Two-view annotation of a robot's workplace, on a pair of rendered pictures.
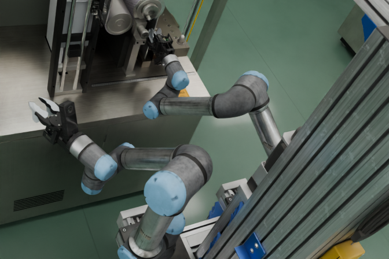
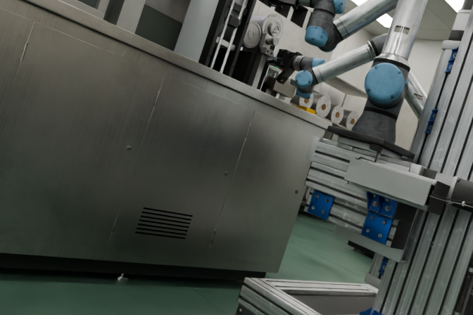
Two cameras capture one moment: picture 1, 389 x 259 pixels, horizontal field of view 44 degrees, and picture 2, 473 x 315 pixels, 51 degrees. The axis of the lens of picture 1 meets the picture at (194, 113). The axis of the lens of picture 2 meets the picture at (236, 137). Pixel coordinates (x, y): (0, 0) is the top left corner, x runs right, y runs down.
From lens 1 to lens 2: 2.03 m
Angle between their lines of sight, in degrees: 46
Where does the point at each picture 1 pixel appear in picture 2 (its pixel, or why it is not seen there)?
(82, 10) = not seen: outside the picture
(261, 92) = not seen: hidden behind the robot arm
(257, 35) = not seen: hidden behind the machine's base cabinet
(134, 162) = (353, 13)
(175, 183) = not seen: outside the picture
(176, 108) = (332, 63)
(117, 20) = (250, 29)
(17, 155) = (177, 110)
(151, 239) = (410, 31)
